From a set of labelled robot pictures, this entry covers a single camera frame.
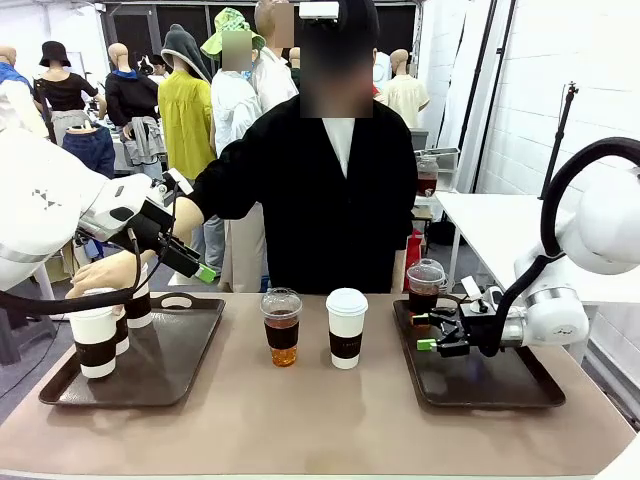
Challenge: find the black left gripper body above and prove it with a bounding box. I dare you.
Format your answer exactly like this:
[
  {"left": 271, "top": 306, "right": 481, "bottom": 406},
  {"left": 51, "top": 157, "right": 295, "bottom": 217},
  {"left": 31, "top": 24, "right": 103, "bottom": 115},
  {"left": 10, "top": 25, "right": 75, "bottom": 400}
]
[{"left": 122, "top": 196, "right": 177, "bottom": 257}]

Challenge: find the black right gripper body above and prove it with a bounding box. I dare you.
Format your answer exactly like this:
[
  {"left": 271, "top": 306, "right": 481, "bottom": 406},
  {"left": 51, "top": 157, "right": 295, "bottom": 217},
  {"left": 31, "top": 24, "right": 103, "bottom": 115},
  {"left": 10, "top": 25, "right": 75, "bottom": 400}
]
[{"left": 458, "top": 299, "right": 504, "bottom": 358}]

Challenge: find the clear plastic iced coffee cup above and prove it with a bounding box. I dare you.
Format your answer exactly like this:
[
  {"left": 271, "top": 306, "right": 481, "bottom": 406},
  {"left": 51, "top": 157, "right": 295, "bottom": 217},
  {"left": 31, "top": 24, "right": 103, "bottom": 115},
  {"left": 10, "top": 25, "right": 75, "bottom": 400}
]
[
  {"left": 405, "top": 258, "right": 448, "bottom": 327},
  {"left": 259, "top": 287, "right": 304, "bottom": 369}
]

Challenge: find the white paper cup black sleeve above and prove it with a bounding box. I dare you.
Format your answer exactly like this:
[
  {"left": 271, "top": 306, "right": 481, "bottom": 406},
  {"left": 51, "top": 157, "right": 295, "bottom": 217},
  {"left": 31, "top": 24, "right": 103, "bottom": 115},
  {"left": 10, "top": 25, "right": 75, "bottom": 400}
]
[
  {"left": 113, "top": 303, "right": 132, "bottom": 357},
  {"left": 67, "top": 286, "right": 122, "bottom": 380},
  {"left": 325, "top": 287, "right": 370, "bottom": 371},
  {"left": 121, "top": 262, "right": 154, "bottom": 330}
]

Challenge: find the person's right forearm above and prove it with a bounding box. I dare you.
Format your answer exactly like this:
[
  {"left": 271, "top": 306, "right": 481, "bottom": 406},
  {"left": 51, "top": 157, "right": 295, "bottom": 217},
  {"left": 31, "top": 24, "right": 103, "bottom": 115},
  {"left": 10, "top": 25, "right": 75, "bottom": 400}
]
[{"left": 127, "top": 196, "right": 207, "bottom": 269}]

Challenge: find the person's left forearm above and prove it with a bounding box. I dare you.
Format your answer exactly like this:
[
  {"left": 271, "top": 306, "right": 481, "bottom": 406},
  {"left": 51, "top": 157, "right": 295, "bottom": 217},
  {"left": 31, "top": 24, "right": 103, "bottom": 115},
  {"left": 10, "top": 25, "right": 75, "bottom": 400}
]
[{"left": 391, "top": 248, "right": 409, "bottom": 294}]

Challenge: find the dark brown plastic tray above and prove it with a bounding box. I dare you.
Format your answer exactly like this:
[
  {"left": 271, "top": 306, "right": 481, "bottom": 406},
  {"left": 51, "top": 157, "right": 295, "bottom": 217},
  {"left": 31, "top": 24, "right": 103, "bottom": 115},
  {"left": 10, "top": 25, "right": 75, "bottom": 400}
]
[
  {"left": 392, "top": 298, "right": 567, "bottom": 411},
  {"left": 38, "top": 292, "right": 227, "bottom": 407}
]

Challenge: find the person's right hand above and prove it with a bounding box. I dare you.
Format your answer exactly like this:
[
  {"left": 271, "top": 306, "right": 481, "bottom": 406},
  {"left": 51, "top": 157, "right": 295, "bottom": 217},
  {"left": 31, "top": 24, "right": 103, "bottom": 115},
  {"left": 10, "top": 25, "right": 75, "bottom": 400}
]
[{"left": 66, "top": 250, "right": 147, "bottom": 301}]

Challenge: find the red shopping bag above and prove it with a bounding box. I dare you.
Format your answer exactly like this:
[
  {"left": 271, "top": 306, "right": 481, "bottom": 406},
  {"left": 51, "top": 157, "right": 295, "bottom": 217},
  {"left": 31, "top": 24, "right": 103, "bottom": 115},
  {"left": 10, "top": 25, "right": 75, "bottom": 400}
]
[{"left": 403, "top": 229, "right": 424, "bottom": 282}]

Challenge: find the mannequin torso in blue jeans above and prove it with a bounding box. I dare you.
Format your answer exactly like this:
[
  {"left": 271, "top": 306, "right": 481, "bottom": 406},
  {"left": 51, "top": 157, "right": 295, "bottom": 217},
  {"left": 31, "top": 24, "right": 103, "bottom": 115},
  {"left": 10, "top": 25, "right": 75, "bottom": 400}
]
[{"left": 61, "top": 124, "right": 117, "bottom": 180}]

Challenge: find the mannequin in yellow shirt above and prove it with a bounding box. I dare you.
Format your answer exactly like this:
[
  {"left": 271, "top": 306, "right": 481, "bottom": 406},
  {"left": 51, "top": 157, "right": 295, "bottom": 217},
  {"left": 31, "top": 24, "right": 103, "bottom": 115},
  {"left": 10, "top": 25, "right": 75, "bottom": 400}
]
[{"left": 157, "top": 23, "right": 227, "bottom": 277}]

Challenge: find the mannequin in black sweater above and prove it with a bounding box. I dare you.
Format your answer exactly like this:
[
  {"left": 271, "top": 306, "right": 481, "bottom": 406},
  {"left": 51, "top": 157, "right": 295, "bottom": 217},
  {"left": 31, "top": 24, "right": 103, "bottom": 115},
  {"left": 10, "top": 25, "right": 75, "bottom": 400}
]
[{"left": 103, "top": 42, "right": 167, "bottom": 182}]

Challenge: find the figure with green bucket hat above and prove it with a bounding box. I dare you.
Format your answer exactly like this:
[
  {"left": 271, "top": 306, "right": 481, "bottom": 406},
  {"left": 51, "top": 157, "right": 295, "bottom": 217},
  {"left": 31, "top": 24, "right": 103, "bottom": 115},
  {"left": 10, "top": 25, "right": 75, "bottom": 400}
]
[{"left": 200, "top": 6, "right": 272, "bottom": 294}]

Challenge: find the glass jar of dark liquid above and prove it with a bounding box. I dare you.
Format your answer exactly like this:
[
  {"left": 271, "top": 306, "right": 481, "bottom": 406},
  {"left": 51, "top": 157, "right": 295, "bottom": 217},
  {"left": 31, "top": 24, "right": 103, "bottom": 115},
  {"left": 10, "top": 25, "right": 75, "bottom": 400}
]
[{"left": 415, "top": 155, "right": 441, "bottom": 198}]

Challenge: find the person in black cardigan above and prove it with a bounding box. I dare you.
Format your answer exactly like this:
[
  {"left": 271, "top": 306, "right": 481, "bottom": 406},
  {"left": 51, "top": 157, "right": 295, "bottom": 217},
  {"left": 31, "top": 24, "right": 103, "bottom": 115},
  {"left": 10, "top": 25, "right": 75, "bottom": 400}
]
[{"left": 187, "top": 0, "right": 419, "bottom": 295}]

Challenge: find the mannequin with black hat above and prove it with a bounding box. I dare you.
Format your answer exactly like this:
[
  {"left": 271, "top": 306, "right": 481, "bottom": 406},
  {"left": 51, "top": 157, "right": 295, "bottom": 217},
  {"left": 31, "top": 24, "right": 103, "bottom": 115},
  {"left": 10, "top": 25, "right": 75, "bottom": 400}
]
[{"left": 32, "top": 40, "right": 102, "bottom": 147}]

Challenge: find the mannequin with blue vest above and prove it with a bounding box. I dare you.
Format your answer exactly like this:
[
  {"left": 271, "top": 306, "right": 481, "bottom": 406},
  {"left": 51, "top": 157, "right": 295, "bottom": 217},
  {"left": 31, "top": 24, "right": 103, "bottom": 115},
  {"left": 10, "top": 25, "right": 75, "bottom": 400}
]
[{"left": 0, "top": 45, "right": 50, "bottom": 139}]

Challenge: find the black tripod pole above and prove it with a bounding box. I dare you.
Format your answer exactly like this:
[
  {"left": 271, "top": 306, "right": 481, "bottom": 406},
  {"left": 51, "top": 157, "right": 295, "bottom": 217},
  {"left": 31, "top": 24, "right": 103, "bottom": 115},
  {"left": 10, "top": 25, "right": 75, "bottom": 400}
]
[{"left": 538, "top": 81, "right": 581, "bottom": 202}]

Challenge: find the mannequin in cream shirt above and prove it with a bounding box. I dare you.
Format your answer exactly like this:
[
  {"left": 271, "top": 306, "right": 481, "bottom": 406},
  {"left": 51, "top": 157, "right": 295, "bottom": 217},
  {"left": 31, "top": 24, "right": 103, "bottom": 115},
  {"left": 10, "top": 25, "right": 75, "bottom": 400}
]
[{"left": 379, "top": 48, "right": 431, "bottom": 129}]

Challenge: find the white cylindrical appliance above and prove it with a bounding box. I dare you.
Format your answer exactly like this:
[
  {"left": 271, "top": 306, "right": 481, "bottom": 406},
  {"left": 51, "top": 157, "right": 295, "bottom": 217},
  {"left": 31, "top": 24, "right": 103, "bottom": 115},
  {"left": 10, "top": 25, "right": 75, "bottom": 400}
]
[{"left": 373, "top": 50, "right": 394, "bottom": 92}]

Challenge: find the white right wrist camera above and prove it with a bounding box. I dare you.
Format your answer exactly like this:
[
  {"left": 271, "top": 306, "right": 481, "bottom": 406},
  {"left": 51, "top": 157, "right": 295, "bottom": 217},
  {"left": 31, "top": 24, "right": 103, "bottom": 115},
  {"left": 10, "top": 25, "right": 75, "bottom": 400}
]
[{"left": 459, "top": 276, "right": 503, "bottom": 307}]

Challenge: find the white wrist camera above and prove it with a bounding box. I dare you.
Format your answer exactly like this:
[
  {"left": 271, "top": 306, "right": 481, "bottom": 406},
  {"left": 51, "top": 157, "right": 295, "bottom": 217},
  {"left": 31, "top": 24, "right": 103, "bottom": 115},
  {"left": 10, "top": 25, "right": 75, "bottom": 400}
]
[
  {"left": 148, "top": 168, "right": 195, "bottom": 197},
  {"left": 459, "top": 276, "right": 503, "bottom": 307}
]

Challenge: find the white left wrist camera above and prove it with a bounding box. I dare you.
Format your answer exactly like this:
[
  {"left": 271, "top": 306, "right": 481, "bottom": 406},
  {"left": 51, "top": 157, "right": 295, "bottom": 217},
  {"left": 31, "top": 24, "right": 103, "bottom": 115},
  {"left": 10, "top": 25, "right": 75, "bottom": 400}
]
[{"left": 148, "top": 168, "right": 195, "bottom": 197}]

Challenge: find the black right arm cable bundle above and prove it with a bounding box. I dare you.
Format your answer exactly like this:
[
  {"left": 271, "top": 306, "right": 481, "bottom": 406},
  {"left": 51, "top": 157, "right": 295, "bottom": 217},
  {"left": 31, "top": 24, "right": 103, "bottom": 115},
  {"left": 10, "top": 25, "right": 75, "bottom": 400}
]
[{"left": 477, "top": 136, "right": 640, "bottom": 358}]

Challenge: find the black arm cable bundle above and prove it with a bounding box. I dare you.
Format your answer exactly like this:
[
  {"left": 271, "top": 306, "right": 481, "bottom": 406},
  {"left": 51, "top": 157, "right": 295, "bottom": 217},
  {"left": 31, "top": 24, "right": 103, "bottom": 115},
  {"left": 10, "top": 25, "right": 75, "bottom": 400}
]
[
  {"left": 0, "top": 184, "right": 182, "bottom": 317},
  {"left": 477, "top": 136, "right": 640, "bottom": 358}
]

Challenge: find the black left arm cable bundle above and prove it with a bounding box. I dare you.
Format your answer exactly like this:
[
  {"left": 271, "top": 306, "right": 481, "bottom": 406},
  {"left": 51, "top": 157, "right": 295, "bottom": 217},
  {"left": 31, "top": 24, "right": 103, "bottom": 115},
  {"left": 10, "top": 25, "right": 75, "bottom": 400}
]
[{"left": 0, "top": 184, "right": 182, "bottom": 317}]

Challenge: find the white head-mounted camera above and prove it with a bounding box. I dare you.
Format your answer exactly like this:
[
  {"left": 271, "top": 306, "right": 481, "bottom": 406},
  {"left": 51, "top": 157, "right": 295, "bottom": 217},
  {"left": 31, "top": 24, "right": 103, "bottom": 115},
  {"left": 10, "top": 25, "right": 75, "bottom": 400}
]
[{"left": 298, "top": 0, "right": 341, "bottom": 22}]

